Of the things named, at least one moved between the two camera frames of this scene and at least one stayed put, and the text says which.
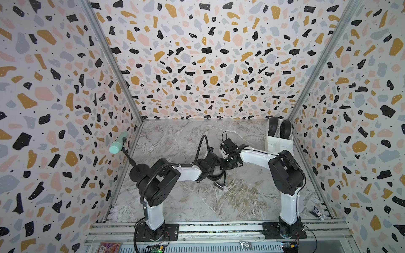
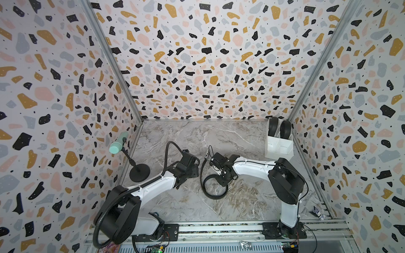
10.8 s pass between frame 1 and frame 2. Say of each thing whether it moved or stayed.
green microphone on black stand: stayed
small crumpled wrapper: stayed
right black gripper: moved
